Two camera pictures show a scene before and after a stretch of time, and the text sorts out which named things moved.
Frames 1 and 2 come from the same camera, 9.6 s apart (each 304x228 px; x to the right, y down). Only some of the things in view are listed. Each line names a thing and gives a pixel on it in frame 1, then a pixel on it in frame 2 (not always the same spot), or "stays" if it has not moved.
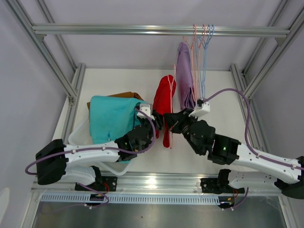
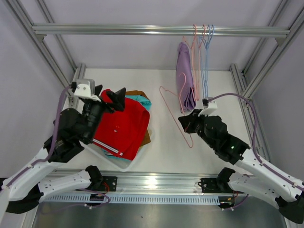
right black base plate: [210, 185] stays
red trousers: [163, 101] to [121, 132]
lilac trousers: [185, 77] stays
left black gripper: [158, 118] to [118, 99]
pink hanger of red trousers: [172, 82] to [182, 79]
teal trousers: [111, 118] to [147, 104]
